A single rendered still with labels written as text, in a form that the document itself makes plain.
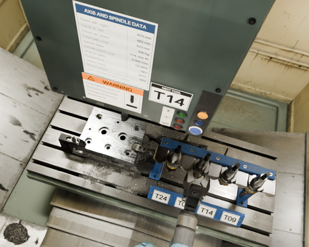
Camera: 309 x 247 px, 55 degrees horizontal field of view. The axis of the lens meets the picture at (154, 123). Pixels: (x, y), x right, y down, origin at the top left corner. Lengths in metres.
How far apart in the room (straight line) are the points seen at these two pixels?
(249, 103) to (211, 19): 1.75
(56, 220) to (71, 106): 0.60
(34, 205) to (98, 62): 1.22
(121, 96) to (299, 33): 1.31
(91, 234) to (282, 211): 0.97
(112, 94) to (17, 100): 1.27
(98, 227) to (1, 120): 0.85
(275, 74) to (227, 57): 1.55
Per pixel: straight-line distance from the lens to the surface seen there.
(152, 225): 1.55
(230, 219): 1.46
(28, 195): 1.80
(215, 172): 1.19
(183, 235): 1.12
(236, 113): 2.15
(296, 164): 1.83
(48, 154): 1.55
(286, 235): 1.68
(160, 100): 0.71
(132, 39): 0.59
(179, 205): 1.42
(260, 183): 1.19
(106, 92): 0.76
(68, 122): 1.61
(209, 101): 0.67
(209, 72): 0.61
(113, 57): 0.65
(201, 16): 0.52
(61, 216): 1.63
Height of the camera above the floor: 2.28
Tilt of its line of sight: 60 degrees down
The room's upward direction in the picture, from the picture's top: 11 degrees clockwise
